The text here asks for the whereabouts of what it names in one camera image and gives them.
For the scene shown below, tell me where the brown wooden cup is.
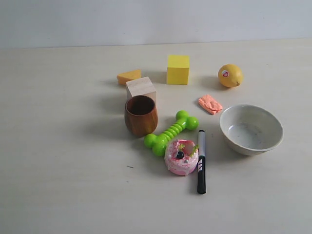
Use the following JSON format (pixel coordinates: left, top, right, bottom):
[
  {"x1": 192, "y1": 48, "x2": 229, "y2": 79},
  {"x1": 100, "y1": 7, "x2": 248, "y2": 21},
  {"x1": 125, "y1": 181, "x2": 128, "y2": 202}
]
[{"x1": 124, "y1": 95, "x2": 158, "y2": 137}]

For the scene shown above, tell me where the black white marker pen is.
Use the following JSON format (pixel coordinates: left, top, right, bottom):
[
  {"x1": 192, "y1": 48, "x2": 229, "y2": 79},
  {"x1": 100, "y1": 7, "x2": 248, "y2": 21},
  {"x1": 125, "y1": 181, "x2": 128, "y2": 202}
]
[{"x1": 197, "y1": 130, "x2": 206, "y2": 194}]

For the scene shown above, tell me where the pink toy meat piece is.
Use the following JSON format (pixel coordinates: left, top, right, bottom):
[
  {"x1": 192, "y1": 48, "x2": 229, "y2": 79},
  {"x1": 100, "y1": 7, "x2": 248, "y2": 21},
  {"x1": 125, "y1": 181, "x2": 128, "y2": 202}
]
[{"x1": 198, "y1": 95, "x2": 223, "y2": 115}]

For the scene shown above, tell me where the yellow lemon with sticker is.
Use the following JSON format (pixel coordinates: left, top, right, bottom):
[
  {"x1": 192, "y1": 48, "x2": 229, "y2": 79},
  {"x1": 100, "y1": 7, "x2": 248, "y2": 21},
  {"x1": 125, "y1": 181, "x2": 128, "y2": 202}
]
[{"x1": 218, "y1": 64, "x2": 243, "y2": 88}]

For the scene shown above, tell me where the orange cheese wedge toy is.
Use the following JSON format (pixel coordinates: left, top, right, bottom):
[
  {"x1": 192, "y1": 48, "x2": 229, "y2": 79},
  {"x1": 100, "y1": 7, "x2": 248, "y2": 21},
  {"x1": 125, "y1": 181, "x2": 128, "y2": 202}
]
[{"x1": 117, "y1": 69, "x2": 141, "y2": 85}]

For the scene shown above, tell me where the pink frosted donut toy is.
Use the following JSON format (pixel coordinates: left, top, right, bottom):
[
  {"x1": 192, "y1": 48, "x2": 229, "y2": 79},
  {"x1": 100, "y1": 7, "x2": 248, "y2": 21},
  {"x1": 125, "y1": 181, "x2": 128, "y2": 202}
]
[{"x1": 164, "y1": 139, "x2": 199, "y2": 176}]

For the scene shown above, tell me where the green bone chew toy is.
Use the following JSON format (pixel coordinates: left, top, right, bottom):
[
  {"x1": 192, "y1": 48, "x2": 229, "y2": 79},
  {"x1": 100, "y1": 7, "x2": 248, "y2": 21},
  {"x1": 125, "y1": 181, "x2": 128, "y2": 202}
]
[{"x1": 144, "y1": 110, "x2": 199, "y2": 156}]

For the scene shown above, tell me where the yellow cube block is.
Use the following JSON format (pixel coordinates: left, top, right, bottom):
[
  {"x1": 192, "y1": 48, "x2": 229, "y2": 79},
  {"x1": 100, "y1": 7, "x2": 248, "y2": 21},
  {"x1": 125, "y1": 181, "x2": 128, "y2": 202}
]
[{"x1": 166, "y1": 55, "x2": 190, "y2": 85}]

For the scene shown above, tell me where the white ceramic bowl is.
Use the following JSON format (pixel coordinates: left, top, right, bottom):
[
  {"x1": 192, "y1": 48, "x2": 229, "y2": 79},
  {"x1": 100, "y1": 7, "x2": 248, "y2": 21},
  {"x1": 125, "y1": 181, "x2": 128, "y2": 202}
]
[{"x1": 219, "y1": 104, "x2": 284, "y2": 156}]

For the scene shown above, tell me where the light wooden cube block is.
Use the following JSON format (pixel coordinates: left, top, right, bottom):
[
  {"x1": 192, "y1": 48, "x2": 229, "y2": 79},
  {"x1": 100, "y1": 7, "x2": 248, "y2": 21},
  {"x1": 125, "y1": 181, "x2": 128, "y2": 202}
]
[{"x1": 126, "y1": 77, "x2": 156, "y2": 102}]

